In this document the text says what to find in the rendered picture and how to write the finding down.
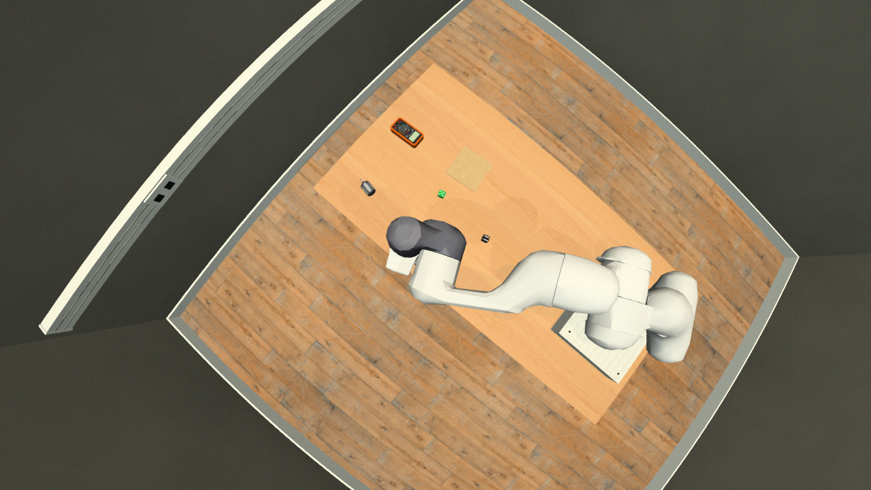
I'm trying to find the tan textured mat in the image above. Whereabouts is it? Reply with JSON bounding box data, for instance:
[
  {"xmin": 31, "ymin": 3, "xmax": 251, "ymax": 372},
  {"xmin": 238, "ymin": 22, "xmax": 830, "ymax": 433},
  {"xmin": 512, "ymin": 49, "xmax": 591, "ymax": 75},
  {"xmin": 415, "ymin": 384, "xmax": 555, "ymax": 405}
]
[{"xmin": 446, "ymin": 146, "xmax": 493, "ymax": 192}]

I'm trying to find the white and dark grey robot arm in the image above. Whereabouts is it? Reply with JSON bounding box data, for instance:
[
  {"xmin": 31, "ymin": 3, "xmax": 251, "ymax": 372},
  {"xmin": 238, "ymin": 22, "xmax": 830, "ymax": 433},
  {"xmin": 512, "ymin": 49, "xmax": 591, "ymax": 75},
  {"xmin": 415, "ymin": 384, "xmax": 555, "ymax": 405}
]
[{"xmin": 386, "ymin": 216, "xmax": 698, "ymax": 363}]

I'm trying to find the orange digital multimeter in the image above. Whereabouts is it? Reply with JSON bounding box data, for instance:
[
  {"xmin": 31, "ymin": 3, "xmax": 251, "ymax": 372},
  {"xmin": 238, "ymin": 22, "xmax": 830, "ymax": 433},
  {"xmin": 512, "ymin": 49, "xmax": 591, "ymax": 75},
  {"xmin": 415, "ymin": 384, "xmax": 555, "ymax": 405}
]
[{"xmin": 391, "ymin": 118, "xmax": 424, "ymax": 148}]

